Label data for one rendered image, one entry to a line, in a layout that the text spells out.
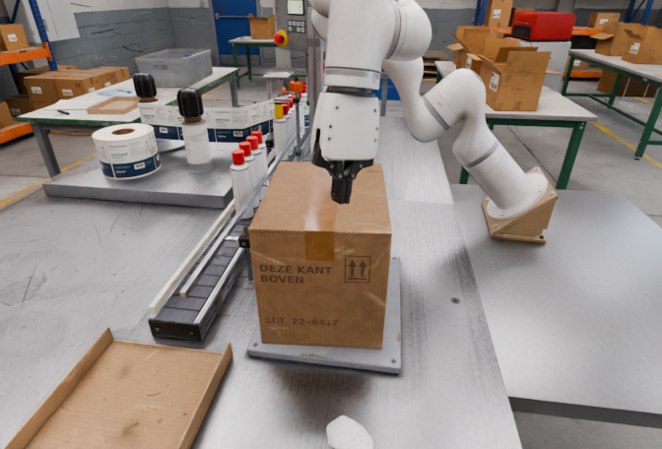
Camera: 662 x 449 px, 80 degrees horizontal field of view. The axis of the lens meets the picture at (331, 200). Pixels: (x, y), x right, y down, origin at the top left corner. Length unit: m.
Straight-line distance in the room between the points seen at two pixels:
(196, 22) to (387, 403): 9.52
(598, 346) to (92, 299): 1.12
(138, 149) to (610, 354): 1.45
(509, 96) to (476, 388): 2.27
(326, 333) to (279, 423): 0.17
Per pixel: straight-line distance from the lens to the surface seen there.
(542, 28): 6.68
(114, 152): 1.55
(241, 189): 1.13
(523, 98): 2.91
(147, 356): 0.91
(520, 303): 1.04
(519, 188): 1.25
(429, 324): 0.92
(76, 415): 0.87
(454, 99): 1.13
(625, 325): 1.10
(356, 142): 0.61
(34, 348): 1.04
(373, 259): 0.68
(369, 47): 0.59
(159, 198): 1.45
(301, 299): 0.75
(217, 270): 1.00
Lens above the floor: 1.47
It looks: 28 degrees down
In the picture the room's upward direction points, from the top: straight up
